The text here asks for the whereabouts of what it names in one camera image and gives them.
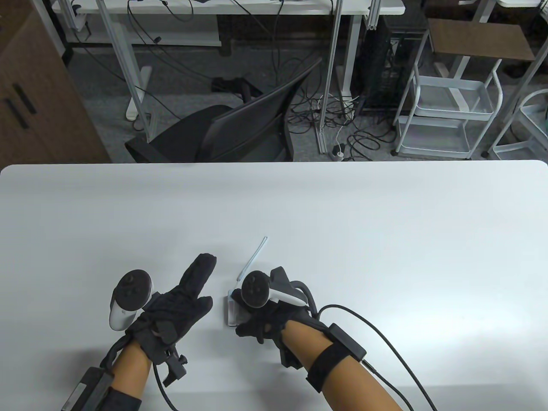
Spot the person's right hand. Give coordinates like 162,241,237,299
231,266,331,345

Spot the person's left hand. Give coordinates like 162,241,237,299
125,253,217,365

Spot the black forearm sensor box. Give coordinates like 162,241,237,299
328,323,367,362

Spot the person's right forearm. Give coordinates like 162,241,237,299
283,319,403,411

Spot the person's left forearm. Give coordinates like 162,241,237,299
101,342,152,411

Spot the grey forearm sensor box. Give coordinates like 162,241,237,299
60,367,113,411

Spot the white and black controller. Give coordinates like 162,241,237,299
109,269,153,331
241,271,310,309

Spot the black arm sleeve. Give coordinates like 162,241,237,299
101,387,143,411

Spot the black office chair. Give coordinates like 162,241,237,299
124,57,324,163

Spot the brown wooden cabinet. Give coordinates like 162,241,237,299
0,11,111,165

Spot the black computer tower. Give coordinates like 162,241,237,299
357,15,429,114

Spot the white metal utility cart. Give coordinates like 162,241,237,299
392,30,503,160
488,88,548,161

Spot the white background desk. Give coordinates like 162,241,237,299
54,0,406,120

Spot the brown top side table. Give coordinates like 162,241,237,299
427,18,536,86

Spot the long black cable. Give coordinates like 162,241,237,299
291,280,439,411

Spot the black braided cable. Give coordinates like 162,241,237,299
100,336,131,369

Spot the smooth black cable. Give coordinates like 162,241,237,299
152,364,180,411

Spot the tangle of black floor cables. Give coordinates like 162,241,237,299
287,83,399,161

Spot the aluminium frame post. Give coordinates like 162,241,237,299
364,0,382,30
95,0,157,143
318,0,344,154

